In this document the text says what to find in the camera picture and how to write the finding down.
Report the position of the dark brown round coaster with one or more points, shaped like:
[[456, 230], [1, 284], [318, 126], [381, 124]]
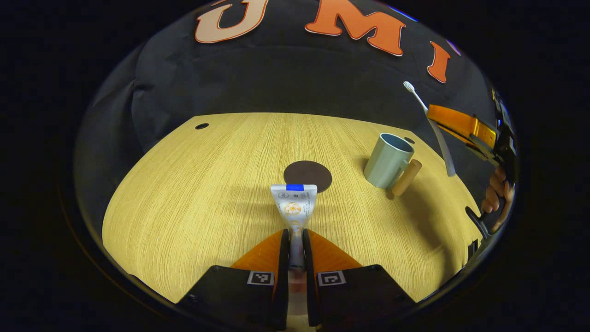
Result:
[[308, 173]]

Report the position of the white toothbrush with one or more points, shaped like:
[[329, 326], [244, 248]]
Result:
[[445, 152]]

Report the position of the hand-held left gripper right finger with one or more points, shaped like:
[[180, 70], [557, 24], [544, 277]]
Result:
[[308, 258]]

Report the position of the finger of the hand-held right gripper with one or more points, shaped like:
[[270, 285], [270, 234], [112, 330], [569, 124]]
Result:
[[461, 121]]

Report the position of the white toothpaste tube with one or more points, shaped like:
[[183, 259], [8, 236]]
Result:
[[294, 207]]

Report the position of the black backdrop cloth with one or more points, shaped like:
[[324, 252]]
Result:
[[276, 78]]

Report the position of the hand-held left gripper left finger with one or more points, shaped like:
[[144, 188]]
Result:
[[284, 258]]

